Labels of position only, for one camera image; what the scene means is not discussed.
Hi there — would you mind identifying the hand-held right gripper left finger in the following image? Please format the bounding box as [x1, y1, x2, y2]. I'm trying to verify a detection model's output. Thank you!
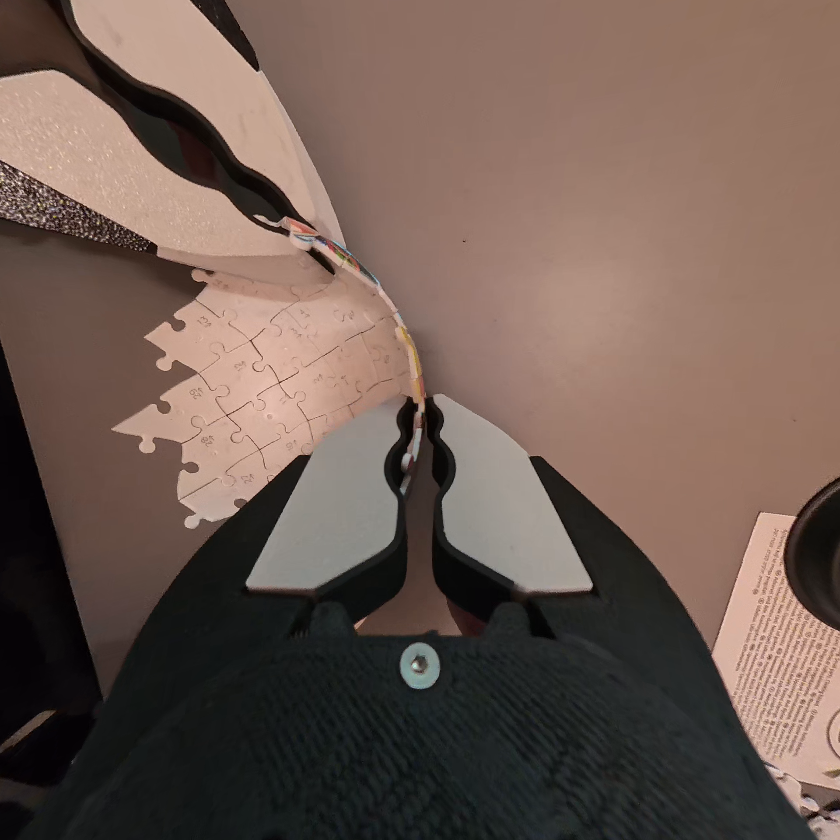
[245, 394, 421, 623]

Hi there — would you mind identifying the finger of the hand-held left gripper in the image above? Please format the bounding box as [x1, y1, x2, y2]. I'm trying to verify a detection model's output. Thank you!
[62, 0, 350, 277]
[0, 67, 332, 284]

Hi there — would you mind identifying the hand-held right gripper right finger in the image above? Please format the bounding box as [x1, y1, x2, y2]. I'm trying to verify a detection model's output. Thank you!
[425, 392, 595, 623]

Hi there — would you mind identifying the partly built white puzzle ball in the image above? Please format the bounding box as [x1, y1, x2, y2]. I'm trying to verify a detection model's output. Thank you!
[112, 220, 427, 529]

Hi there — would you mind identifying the pile of white puzzle pieces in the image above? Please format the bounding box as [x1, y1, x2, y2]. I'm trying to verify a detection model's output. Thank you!
[768, 764, 840, 840]

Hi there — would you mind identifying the person's black clothing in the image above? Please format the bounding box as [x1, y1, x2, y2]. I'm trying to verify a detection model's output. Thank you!
[0, 341, 104, 788]

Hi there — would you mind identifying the white printed paper leaflet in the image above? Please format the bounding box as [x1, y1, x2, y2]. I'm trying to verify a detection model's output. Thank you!
[712, 512, 840, 783]

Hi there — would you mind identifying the black round stand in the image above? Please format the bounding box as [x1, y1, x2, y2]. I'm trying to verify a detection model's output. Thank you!
[784, 476, 840, 631]

